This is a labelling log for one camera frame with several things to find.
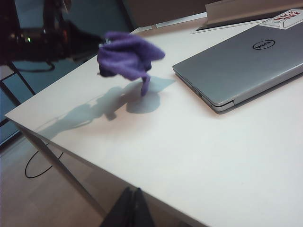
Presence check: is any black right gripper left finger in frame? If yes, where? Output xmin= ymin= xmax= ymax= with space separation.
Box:
xmin=101 ymin=186 xmax=136 ymax=227

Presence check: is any thin black floor cable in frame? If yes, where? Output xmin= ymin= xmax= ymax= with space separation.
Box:
xmin=25 ymin=141 xmax=64 ymax=179

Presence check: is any black desk cable slot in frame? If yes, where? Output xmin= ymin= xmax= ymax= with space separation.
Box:
xmin=195 ymin=19 xmax=240 ymax=32

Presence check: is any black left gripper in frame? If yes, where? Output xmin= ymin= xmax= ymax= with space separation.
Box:
xmin=40 ymin=20 xmax=105 ymax=61

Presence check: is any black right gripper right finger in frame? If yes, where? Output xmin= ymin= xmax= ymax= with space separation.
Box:
xmin=134 ymin=188 xmax=155 ymax=227

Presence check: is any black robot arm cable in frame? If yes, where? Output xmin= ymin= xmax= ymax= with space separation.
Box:
xmin=9 ymin=58 xmax=55 ymax=72

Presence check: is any purple microfibre rag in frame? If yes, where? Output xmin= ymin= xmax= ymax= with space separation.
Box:
xmin=97 ymin=31 xmax=166 ymax=96

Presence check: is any grey-brown desk divider panel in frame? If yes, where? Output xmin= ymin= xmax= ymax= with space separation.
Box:
xmin=123 ymin=0 xmax=303 ymax=26

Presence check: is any silver closed laptop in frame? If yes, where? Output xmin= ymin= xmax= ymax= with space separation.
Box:
xmin=172 ymin=4 xmax=303 ymax=115

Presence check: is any white cable tray flap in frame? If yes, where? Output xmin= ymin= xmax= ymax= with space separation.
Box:
xmin=205 ymin=0 xmax=303 ymax=26

